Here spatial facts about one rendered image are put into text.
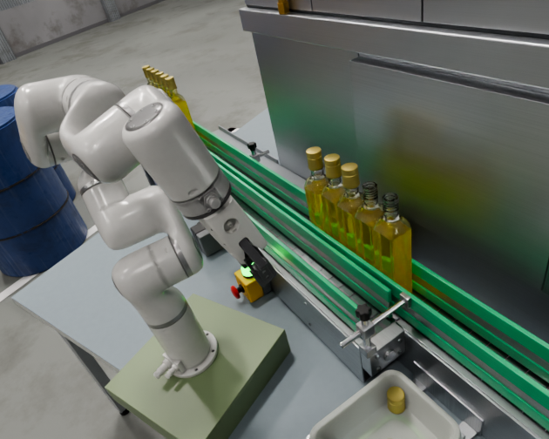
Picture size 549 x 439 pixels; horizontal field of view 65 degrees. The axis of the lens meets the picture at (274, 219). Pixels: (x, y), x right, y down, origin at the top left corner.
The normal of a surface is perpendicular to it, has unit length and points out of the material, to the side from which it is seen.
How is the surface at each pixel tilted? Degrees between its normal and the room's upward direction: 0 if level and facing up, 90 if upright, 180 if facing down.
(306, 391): 0
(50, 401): 0
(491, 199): 90
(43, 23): 90
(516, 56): 90
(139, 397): 4
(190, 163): 87
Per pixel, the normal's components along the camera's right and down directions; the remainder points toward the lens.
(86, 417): -0.19, -0.79
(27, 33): 0.80, 0.22
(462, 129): -0.83, 0.45
